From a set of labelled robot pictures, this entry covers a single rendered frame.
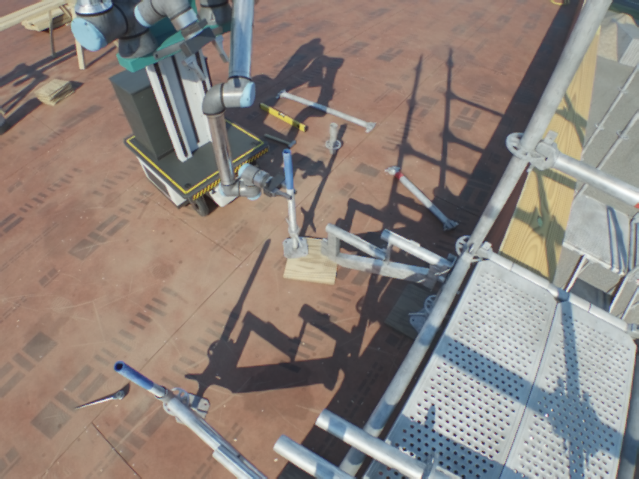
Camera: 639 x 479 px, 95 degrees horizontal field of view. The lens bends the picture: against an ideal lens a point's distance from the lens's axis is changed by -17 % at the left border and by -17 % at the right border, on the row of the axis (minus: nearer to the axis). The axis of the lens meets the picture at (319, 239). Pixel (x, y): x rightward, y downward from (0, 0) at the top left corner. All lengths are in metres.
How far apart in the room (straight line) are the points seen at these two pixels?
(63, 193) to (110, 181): 0.41
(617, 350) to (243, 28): 2.02
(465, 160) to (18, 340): 3.42
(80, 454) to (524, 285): 2.14
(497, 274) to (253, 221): 1.60
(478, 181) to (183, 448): 2.61
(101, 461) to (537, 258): 2.20
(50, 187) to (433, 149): 3.24
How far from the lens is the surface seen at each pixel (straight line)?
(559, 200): 1.91
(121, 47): 1.90
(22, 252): 3.07
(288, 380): 1.86
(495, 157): 3.23
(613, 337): 1.51
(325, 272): 2.09
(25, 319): 2.68
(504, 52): 5.40
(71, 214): 3.06
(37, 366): 2.46
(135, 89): 2.33
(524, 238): 1.63
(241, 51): 1.79
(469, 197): 2.74
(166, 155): 2.57
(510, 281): 1.38
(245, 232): 2.33
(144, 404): 2.03
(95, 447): 2.11
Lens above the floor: 1.80
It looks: 53 degrees down
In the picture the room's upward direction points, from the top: straight up
